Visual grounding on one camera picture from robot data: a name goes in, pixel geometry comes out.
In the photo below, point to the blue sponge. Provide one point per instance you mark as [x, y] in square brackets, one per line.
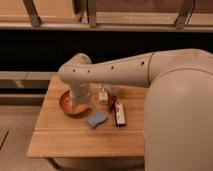
[96, 118]

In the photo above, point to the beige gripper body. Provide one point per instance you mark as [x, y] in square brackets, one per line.
[80, 96]

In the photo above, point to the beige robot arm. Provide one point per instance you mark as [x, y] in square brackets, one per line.
[178, 107]

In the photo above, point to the small white bottle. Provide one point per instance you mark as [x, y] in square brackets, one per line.
[103, 94]

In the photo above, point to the dark red small object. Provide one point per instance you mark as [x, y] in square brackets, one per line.
[111, 103]

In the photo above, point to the orange round bowl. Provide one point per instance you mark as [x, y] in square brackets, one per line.
[68, 107]

